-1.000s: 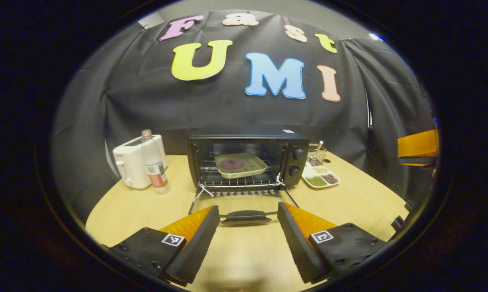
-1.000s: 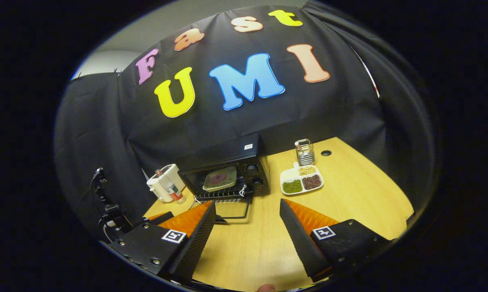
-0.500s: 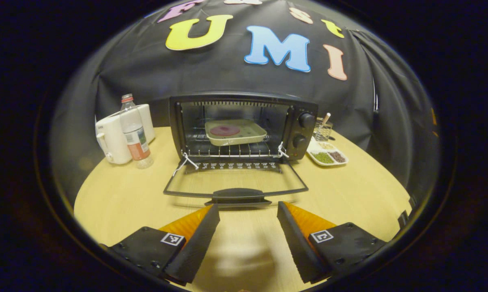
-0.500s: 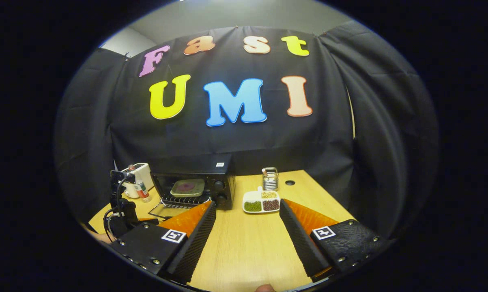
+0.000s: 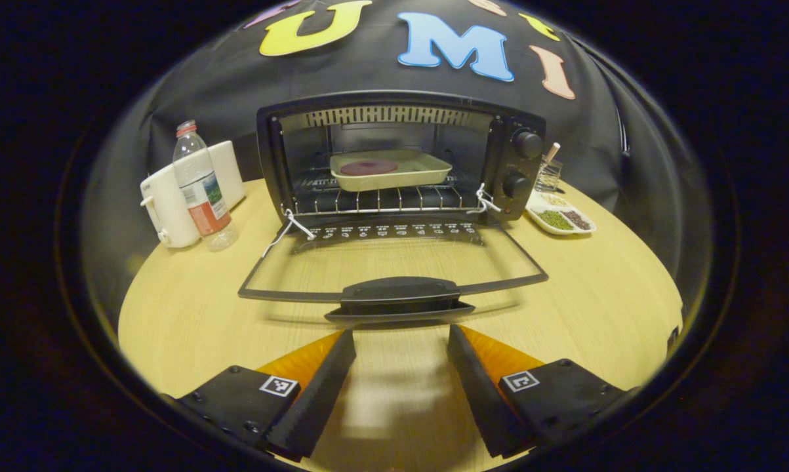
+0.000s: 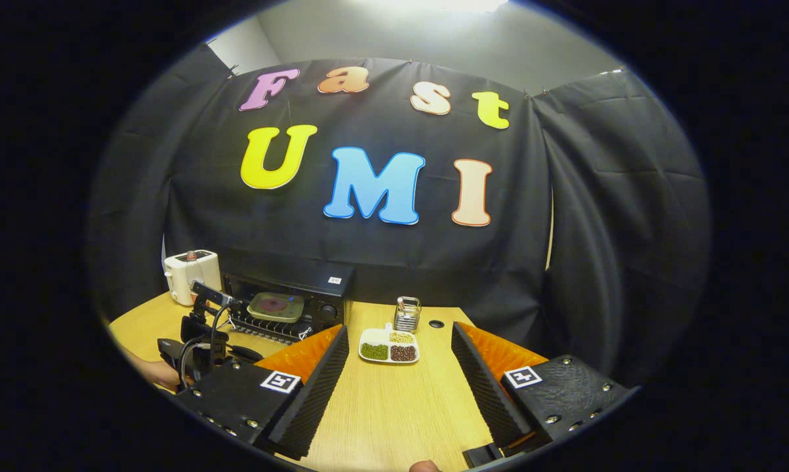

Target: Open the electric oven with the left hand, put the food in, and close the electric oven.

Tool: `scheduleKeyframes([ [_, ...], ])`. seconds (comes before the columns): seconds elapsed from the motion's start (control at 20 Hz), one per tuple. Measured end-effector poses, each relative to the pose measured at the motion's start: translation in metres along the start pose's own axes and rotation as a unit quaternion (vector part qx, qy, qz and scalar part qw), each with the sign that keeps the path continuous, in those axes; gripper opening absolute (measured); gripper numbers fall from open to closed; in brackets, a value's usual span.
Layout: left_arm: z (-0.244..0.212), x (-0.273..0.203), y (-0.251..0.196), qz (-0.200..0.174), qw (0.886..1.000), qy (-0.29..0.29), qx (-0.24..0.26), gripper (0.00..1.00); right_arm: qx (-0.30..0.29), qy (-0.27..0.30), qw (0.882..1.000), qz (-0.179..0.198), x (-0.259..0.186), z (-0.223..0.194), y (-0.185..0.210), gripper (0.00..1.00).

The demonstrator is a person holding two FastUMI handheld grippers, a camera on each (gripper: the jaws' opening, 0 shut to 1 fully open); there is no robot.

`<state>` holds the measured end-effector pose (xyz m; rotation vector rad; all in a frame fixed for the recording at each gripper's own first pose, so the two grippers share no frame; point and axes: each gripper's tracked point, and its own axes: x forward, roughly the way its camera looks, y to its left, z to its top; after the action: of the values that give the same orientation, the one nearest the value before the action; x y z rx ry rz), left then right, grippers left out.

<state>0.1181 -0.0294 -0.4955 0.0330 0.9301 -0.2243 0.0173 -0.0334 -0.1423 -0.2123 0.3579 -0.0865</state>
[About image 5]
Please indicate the black backdrop cloth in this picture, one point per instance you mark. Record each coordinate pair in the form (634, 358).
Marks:
(191, 92)

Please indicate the white divided dish of beans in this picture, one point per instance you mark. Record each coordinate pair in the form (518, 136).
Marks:
(558, 219)

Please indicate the beige baking tray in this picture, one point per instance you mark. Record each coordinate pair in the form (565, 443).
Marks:
(427, 172)

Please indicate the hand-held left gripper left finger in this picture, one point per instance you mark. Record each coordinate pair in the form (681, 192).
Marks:
(319, 406)

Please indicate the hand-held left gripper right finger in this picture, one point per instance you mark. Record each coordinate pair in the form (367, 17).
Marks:
(479, 400)

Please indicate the white toaster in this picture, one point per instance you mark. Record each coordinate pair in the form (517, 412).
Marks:
(161, 210)

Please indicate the clear plastic water bottle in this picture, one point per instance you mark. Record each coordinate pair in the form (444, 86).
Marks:
(204, 196)

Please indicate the black electric oven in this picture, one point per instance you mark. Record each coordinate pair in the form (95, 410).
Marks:
(519, 164)

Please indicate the round red meat slice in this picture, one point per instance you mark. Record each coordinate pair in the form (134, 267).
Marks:
(369, 168)

